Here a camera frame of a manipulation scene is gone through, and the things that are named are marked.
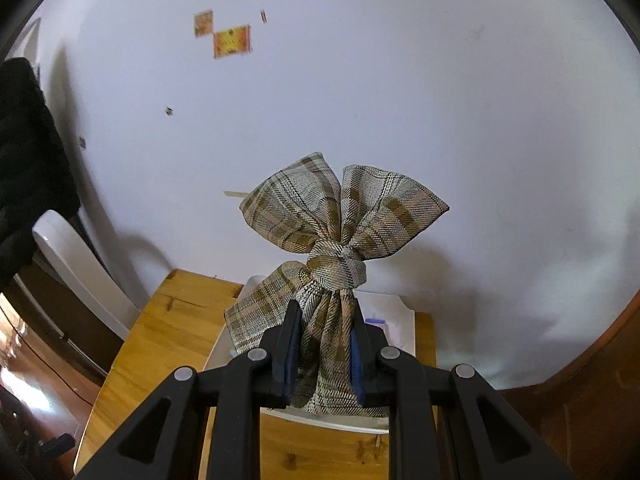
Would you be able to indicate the white chair back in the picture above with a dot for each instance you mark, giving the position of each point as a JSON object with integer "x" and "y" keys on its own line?
{"x": 75, "y": 260}

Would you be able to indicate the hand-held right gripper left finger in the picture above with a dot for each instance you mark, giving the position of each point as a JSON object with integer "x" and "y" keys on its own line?
{"x": 280, "y": 355}

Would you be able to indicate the white plastic storage box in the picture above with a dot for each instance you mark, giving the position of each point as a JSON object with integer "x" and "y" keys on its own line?
{"x": 397, "y": 322}

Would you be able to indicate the large orange wall sticker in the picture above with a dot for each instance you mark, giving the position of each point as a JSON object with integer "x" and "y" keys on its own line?
{"x": 231, "y": 41}

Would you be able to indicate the plaid fabric bow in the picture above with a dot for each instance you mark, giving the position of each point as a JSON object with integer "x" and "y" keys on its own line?
{"x": 325, "y": 240}

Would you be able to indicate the purple label card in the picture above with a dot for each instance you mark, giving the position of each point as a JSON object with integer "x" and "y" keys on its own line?
{"x": 375, "y": 322}

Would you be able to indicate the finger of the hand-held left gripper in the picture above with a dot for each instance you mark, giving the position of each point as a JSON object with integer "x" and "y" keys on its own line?
{"x": 59, "y": 443}

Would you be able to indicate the beige tape strip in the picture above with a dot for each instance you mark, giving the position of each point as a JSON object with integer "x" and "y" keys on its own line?
{"x": 236, "y": 193}

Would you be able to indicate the small orange wall sticker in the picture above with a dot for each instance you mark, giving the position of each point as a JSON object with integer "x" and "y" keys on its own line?
{"x": 203, "y": 23}

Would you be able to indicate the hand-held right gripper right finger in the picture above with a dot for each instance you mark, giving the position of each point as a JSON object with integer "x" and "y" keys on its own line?
{"x": 356, "y": 370}

